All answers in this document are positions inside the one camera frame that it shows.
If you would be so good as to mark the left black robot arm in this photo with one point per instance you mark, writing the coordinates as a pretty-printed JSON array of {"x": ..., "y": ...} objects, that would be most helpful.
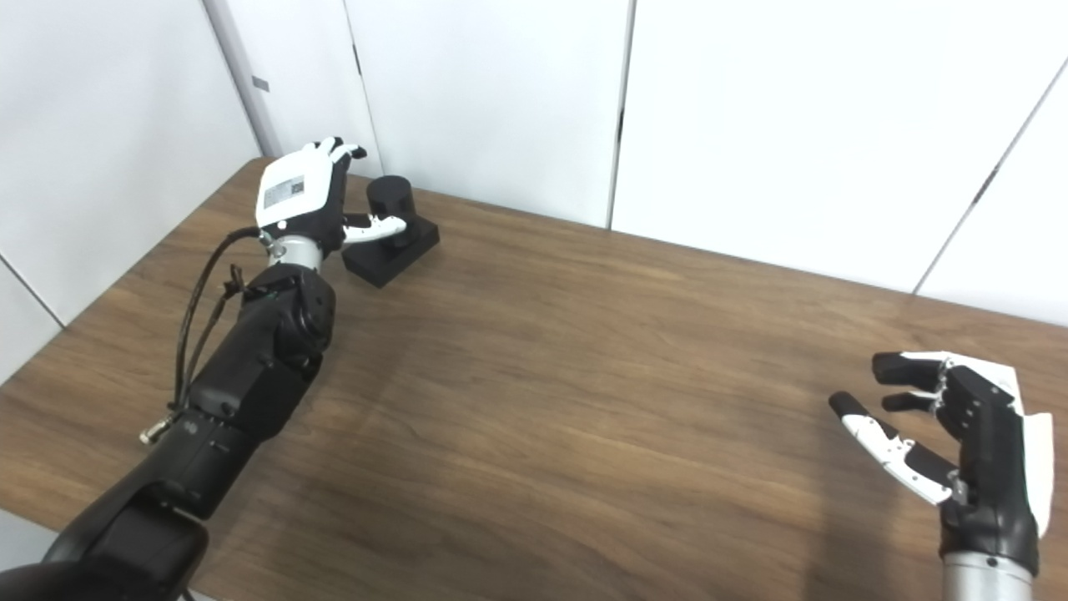
[{"x": 242, "y": 376}]

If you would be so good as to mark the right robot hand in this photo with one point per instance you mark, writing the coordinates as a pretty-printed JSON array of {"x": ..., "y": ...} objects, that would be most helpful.
[{"x": 989, "y": 467}]

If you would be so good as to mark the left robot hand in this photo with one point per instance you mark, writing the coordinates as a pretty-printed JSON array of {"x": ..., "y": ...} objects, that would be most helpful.
[{"x": 296, "y": 196}]

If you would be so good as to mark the black peg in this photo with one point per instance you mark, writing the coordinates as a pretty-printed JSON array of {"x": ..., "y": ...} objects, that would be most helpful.
[{"x": 392, "y": 242}]

